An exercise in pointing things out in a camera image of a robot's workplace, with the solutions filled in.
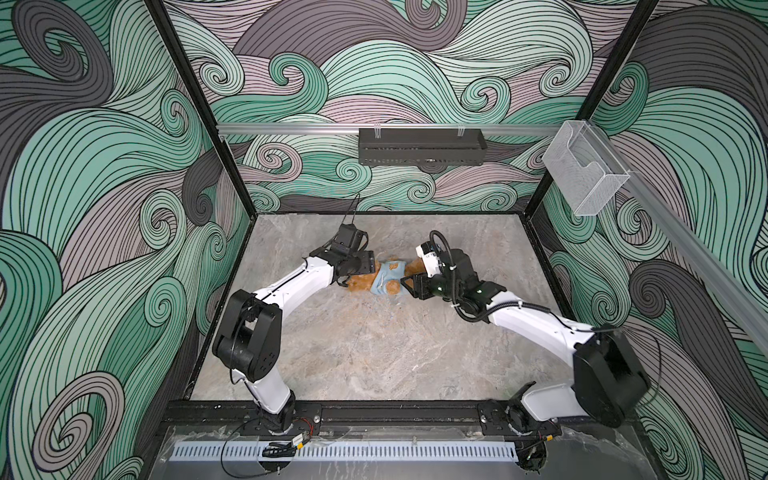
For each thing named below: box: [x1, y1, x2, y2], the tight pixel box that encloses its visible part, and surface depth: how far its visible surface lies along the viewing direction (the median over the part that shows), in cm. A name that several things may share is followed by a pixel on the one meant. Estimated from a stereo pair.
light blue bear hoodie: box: [370, 261, 406, 295], surface depth 92 cm
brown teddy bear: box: [348, 254, 424, 295], surface depth 94 cm
